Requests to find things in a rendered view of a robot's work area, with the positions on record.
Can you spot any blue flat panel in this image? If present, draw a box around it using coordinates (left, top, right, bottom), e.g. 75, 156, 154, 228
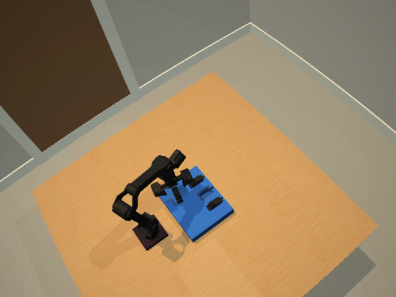
159, 166, 234, 242

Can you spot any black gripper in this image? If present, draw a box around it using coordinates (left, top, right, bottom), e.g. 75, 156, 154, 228
151, 168, 193, 197

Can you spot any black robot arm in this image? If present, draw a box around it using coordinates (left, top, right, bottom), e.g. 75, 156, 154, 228
112, 149, 186, 242

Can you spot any black micro servo with orange cable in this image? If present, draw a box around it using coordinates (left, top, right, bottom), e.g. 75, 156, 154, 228
171, 186, 183, 204

